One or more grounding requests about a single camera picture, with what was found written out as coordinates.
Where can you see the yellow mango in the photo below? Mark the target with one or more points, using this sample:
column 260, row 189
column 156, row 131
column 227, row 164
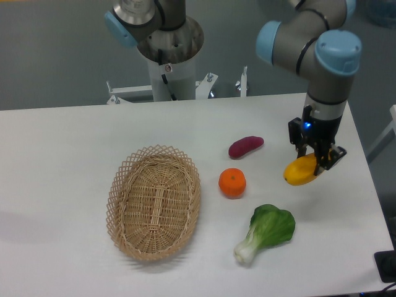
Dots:
column 301, row 171

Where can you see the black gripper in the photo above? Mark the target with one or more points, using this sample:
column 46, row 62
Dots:
column 320, row 132

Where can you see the purple sweet potato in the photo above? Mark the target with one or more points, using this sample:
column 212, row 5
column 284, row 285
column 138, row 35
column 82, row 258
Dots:
column 244, row 146

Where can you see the green bok choy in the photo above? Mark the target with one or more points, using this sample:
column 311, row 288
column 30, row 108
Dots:
column 269, row 227

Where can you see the white metal base frame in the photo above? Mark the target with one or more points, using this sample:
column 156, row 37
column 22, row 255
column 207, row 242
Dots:
column 184, row 89

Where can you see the orange tangerine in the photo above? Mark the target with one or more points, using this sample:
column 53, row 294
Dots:
column 232, row 183

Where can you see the black device at edge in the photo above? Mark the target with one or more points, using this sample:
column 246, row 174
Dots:
column 385, row 262

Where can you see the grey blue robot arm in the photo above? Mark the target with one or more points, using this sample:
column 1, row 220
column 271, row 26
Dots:
column 313, row 45

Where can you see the woven wicker basket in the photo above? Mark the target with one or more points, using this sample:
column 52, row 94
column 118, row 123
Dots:
column 153, row 203

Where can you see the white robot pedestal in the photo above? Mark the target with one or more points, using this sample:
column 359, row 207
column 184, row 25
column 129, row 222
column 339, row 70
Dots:
column 171, row 55

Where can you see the white object right edge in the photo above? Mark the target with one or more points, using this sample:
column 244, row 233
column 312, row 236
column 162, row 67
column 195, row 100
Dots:
column 383, row 139

